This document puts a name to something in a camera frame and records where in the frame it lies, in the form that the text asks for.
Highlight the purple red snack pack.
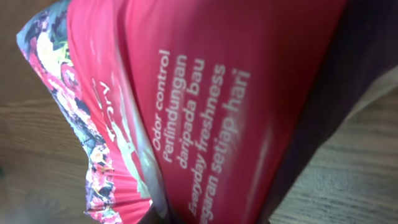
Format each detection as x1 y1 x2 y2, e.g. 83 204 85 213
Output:
16 0 397 223

